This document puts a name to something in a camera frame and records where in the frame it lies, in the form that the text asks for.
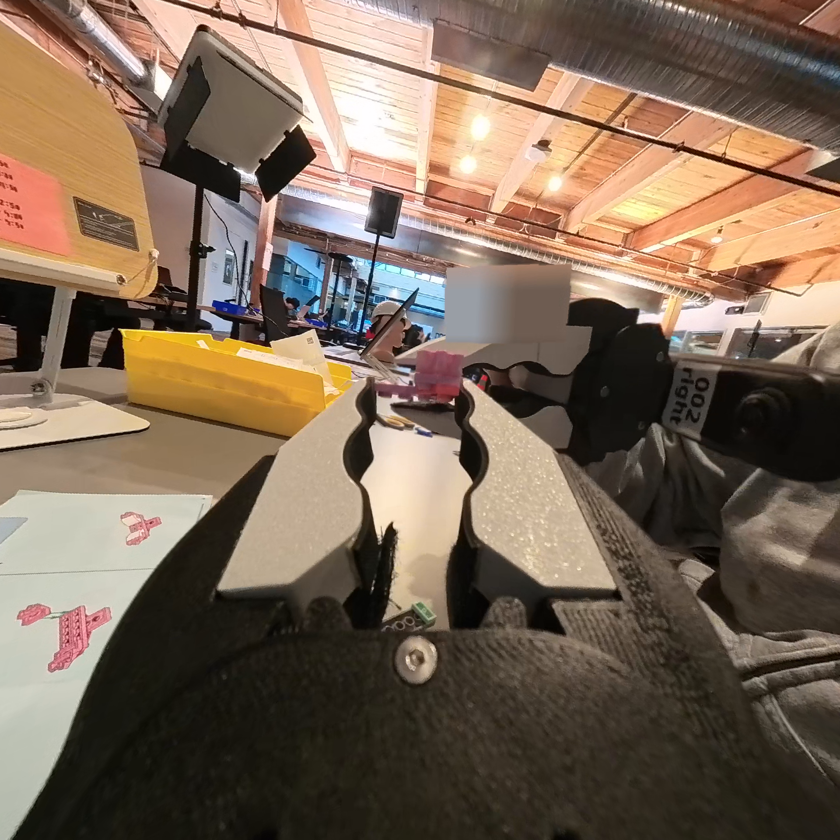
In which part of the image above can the wooden top white stand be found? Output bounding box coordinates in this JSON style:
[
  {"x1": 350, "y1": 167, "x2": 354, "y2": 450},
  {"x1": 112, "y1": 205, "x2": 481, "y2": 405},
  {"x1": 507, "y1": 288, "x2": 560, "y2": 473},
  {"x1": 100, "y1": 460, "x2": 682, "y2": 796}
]
[{"x1": 0, "y1": 20, "x2": 160, "y2": 454}]

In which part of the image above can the person's grey hoodie torso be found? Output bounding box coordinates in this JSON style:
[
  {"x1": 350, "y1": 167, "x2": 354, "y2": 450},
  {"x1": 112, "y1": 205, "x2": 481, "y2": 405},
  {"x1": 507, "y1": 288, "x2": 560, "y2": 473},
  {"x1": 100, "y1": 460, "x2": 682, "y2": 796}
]
[{"x1": 679, "y1": 322, "x2": 840, "y2": 840}]

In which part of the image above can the person's right forearm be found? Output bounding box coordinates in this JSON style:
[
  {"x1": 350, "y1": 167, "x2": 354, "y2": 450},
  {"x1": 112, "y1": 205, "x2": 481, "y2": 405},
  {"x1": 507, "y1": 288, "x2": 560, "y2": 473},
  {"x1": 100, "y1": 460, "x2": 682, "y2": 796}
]
[{"x1": 577, "y1": 420, "x2": 840, "y2": 634}]

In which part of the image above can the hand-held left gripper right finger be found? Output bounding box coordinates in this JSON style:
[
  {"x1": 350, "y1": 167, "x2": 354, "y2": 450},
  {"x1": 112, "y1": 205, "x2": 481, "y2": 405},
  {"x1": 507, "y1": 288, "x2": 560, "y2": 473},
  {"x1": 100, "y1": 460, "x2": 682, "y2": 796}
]
[{"x1": 458, "y1": 381, "x2": 619, "y2": 605}]

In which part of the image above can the open pale blue instruction booklet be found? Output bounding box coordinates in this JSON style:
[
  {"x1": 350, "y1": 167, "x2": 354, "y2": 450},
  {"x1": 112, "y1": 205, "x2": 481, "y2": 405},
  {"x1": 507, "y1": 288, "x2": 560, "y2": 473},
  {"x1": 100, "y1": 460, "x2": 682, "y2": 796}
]
[{"x1": 0, "y1": 491, "x2": 214, "y2": 837}]

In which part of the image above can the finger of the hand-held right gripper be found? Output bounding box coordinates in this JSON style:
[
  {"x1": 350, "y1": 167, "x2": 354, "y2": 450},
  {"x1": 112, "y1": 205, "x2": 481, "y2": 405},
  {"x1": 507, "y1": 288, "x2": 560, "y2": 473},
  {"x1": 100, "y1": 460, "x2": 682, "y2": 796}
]
[
  {"x1": 397, "y1": 327, "x2": 596, "y2": 378},
  {"x1": 487, "y1": 366, "x2": 583, "y2": 452}
]

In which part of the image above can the pink sticky note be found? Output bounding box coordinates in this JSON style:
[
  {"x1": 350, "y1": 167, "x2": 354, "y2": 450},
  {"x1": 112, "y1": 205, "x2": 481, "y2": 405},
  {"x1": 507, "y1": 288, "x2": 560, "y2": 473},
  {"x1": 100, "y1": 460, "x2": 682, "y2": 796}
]
[{"x1": 0, "y1": 154, "x2": 72, "y2": 257}]

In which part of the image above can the shallow yellow plastic bin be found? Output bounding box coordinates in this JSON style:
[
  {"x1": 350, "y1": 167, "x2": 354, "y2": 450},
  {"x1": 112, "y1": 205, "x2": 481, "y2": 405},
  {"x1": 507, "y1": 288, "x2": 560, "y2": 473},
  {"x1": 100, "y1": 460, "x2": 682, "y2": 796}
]
[{"x1": 121, "y1": 328, "x2": 352, "y2": 437}]

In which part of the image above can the mannequin head with white helmet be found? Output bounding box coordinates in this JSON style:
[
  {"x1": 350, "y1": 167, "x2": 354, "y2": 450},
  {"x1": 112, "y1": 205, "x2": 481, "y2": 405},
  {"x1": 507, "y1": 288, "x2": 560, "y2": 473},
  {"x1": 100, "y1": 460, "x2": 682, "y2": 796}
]
[{"x1": 369, "y1": 300, "x2": 413, "y2": 363}]

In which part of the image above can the white printed paper sheet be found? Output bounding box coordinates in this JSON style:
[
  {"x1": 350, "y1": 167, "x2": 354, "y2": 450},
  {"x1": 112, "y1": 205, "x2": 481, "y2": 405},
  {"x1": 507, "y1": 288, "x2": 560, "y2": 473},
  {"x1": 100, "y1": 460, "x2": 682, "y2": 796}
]
[{"x1": 270, "y1": 330, "x2": 336, "y2": 383}]

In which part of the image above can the black overhead cable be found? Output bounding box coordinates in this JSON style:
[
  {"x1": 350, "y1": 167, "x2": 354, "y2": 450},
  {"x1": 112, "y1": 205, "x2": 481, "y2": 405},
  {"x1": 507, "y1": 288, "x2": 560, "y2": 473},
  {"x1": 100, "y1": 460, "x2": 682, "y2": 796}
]
[{"x1": 157, "y1": 0, "x2": 840, "y2": 198}]

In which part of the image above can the pink brick assembly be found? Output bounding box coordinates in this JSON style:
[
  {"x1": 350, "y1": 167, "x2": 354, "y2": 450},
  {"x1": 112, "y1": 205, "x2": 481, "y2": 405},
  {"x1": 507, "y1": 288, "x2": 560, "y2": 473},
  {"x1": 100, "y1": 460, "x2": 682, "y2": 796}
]
[{"x1": 374, "y1": 350, "x2": 468, "y2": 403}]

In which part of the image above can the black label plate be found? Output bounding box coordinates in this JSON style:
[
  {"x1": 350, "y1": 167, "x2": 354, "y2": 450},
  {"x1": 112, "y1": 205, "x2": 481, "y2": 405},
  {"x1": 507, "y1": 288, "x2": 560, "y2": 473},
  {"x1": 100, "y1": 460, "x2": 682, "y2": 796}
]
[{"x1": 73, "y1": 197, "x2": 140, "y2": 252}]

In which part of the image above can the black panel on stand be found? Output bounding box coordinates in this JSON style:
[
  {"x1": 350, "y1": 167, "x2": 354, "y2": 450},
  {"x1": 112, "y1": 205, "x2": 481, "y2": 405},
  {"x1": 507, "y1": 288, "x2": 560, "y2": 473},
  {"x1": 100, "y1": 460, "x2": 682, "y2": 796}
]
[{"x1": 363, "y1": 187, "x2": 404, "y2": 329}]

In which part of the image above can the studio light on black stand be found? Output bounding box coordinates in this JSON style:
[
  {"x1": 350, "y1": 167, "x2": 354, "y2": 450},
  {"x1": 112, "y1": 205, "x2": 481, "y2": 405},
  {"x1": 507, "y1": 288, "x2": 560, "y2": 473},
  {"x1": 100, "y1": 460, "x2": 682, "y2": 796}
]
[{"x1": 157, "y1": 25, "x2": 317, "y2": 332}]

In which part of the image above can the winged grey mint brick assembly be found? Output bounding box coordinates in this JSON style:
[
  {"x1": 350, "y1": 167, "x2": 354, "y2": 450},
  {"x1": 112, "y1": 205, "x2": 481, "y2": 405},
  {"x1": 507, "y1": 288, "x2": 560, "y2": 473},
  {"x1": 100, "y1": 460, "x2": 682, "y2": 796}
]
[{"x1": 382, "y1": 600, "x2": 437, "y2": 634}]

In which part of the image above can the large ribbed ventilation duct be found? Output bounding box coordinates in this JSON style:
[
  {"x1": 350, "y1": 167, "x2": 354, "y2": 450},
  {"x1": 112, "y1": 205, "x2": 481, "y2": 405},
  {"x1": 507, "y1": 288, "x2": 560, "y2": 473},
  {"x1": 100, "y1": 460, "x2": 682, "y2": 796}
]
[{"x1": 453, "y1": 0, "x2": 840, "y2": 155}]

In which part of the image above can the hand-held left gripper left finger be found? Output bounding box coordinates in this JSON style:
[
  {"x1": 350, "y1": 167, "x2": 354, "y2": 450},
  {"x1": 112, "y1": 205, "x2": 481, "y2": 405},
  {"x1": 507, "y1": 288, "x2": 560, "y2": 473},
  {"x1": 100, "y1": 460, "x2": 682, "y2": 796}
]
[{"x1": 215, "y1": 378, "x2": 378, "y2": 611}]

